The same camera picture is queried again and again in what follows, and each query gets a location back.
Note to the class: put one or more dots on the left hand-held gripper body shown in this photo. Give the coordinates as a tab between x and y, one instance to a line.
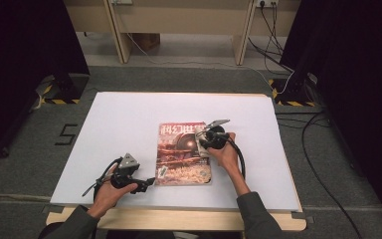
127	164

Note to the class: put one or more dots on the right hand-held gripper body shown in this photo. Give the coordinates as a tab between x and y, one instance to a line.
217	139

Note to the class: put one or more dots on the glossy magazine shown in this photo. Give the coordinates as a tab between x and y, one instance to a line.
179	159

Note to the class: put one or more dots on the person's right hand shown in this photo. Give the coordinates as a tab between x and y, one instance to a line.
227	156

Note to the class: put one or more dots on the person's left hand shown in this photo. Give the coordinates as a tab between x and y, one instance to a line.
107	197

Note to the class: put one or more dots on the wooden table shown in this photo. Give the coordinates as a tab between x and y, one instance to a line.
179	220

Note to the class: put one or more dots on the white table sheet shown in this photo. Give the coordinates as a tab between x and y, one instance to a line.
129	109

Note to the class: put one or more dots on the grey tape strip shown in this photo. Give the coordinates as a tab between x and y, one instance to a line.
52	209
303	216

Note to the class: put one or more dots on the black stand base hazard tape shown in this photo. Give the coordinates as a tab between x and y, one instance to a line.
291	91
69	88

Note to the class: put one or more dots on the brown cardboard box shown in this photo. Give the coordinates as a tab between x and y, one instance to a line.
147	40

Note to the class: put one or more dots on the light wooden desk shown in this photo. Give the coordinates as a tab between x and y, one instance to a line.
179	16

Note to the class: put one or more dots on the black curtain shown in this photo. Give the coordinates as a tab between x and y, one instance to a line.
354	83
20	66

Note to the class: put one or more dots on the white wall socket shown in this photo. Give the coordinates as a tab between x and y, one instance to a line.
122	1
267	2

